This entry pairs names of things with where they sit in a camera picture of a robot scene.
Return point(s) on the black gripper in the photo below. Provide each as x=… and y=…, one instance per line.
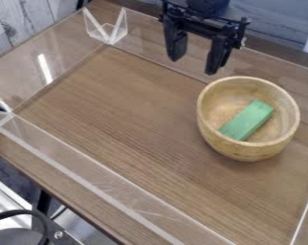
x=201, y=17

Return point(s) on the green rectangular block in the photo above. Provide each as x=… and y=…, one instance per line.
x=248, y=120

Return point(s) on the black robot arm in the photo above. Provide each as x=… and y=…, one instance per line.
x=201, y=17

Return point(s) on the light wooden bowl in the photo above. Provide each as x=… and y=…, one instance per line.
x=222, y=99

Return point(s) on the black table leg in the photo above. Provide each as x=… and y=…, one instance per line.
x=44, y=202

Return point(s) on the clear acrylic corner bracket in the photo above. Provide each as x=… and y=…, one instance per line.
x=108, y=33

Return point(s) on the clear acrylic tray wall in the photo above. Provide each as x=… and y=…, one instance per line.
x=128, y=212

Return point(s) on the grey metal bracket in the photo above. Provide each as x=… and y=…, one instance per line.
x=52, y=233

